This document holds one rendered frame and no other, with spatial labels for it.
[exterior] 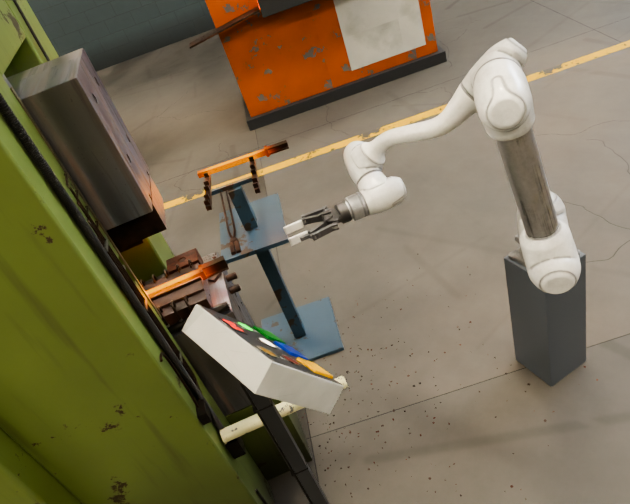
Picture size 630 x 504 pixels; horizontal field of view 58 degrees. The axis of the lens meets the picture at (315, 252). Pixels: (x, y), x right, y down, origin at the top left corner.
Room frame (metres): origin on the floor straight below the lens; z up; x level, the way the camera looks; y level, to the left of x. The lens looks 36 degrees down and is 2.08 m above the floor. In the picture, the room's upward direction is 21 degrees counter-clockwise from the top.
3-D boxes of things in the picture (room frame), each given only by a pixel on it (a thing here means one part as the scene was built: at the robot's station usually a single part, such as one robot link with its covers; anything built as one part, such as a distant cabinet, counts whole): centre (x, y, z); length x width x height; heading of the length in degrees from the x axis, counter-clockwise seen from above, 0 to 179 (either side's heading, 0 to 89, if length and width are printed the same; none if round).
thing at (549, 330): (1.49, -0.78, 0.30); 0.20 x 0.20 x 0.60; 17
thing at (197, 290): (1.56, 0.60, 0.96); 0.42 x 0.20 x 0.09; 94
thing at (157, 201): (1.56, 0.60, 1.32); 0.42 x 0.20 x 0.10; 94
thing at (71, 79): (1.60, 0.60, 1.56); 0.42 x 0.39 x 0.40; 94
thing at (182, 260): (1.75, 0.46, 0.95); 0.12 x 0.09 x 0.07; 94
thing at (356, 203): (1.64, -0.19, 1.00); 0.09 x 0.06 x 0.09; 4
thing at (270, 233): (2.19, 0.23, 0.74); 0.40 x 0.30 x 0.02; 177
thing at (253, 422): (1.24, 0.28, 0.62); 0.44 x 0.05 x 0.05; 94
